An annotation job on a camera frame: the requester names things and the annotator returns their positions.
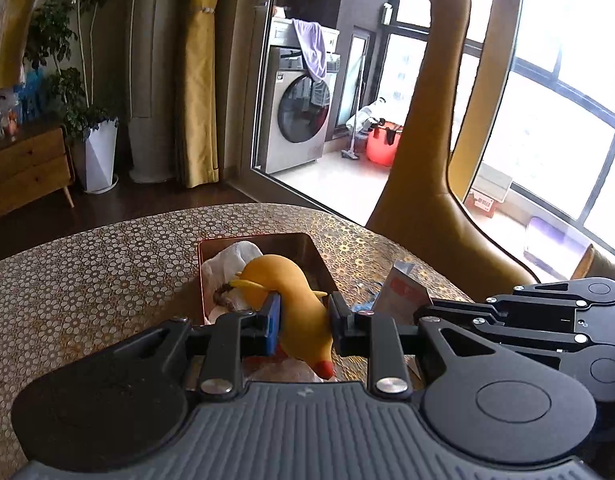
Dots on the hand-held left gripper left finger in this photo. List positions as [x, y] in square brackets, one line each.
[274, 327]

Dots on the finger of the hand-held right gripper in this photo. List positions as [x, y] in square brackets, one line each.
[527, 332]
[462, 306]

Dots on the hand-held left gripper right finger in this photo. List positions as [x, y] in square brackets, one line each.
[340, 332]

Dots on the yellow rubber chicken toy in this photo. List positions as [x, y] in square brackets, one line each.
[297, 300]

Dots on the blue face mask packet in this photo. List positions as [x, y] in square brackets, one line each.
[370, 302]

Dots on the clear plastic bag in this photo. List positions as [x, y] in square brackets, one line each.
[287, 370]

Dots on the dark scrunchie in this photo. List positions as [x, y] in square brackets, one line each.
[226, 296]

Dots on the white pink sachet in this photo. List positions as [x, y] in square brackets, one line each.
[402, 290]

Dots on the white cloth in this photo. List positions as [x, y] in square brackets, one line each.
[227, 260]

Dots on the cardboard box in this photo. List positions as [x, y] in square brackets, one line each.
[487, 192]

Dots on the patterned tablecloth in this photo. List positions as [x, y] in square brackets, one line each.
[112, 270]

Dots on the red bucket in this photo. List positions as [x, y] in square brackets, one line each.
[382, 150]

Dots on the silver washing machine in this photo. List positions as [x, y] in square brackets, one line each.
[297, 125]

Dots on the white planter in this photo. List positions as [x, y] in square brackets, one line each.
[100, 160]

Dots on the purple towel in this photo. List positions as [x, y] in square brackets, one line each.
[312, 50]

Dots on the standing air conditioner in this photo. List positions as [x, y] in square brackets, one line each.
[155, 60]

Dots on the wooden cabinet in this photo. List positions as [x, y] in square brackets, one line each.
[27, 165]

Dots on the blue toy figure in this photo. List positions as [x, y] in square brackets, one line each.
[32, 95]

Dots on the toy display box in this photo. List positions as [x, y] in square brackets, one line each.
[2, 110]

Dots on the green potted plant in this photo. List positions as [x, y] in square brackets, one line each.
[52, 30]

